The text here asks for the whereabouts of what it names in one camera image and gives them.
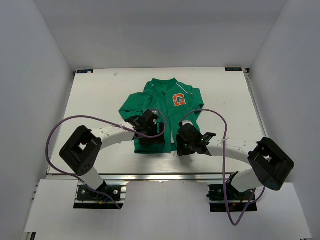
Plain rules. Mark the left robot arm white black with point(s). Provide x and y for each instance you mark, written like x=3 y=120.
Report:
x=81 y=150

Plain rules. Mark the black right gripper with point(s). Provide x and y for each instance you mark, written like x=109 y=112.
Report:
x=181 y=150

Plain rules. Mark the blue label sticker right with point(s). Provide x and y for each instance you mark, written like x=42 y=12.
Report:
x=233 y=69

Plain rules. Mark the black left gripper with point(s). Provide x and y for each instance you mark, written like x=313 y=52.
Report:
x=159 y=140

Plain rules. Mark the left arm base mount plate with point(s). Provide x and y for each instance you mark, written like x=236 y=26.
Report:
x=88 y=200

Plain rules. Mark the blue label sticker left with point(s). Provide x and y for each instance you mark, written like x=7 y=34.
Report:
x=84 y=71

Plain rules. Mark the aluminium table front rail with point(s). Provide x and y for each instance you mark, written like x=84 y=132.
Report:
x=206 y=177

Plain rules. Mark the blue label sticker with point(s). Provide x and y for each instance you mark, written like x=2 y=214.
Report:
x=233 y=69
x=84 y=71

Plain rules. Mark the green jacket with white lining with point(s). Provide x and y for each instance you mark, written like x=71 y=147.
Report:
x=175 y=100

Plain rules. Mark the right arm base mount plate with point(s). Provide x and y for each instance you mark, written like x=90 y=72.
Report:
x=236 y=200

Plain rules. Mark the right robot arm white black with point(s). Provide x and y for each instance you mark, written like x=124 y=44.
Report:
x=270 y=165

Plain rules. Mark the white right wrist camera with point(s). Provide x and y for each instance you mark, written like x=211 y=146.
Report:
x=184 y=122

